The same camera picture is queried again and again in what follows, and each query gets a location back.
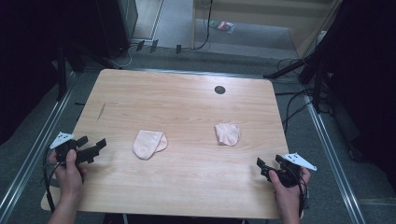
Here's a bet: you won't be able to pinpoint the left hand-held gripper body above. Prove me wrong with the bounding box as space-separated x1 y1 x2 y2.
49 131 78 166

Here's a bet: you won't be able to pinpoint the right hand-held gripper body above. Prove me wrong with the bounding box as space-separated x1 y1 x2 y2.
275 151 318 189

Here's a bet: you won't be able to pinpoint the smooth pink sock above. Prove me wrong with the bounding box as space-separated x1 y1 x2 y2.
132 129 169 161

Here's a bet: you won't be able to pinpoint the person's right hand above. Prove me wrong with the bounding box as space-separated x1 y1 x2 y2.
268 167 312 214

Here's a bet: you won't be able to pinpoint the person's left hand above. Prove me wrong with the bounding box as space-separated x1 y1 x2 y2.
48 148 89 203

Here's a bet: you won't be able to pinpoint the black upright stand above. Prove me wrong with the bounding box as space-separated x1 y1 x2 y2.
55 43 69 102

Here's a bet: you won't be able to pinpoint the black stand with legs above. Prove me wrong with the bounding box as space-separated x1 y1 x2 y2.
262 29 334 115

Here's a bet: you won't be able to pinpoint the black cabinet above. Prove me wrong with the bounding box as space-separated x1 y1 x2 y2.
92 0 139 59

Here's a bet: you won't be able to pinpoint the colourful packet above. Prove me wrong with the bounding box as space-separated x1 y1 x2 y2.
209 20 235 35

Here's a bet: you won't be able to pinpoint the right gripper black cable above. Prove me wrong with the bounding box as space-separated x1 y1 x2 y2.
295 172 310 218

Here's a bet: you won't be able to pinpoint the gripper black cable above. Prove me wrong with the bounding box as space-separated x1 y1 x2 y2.
41 147 64 215
295 172 310 218

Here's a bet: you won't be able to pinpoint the metal floor rail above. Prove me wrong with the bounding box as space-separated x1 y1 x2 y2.
0 70 78 218
303 94 367 224

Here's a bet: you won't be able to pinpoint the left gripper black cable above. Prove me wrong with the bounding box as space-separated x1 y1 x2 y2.
41 147 64 215

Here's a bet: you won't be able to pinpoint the black floor cables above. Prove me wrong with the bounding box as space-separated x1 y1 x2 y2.
274 57 332 136

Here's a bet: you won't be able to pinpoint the white floor cable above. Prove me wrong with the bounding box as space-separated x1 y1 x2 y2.
106 43 139 70

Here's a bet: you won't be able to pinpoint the black hanging cable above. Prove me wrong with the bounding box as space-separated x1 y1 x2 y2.
190 0 215 51

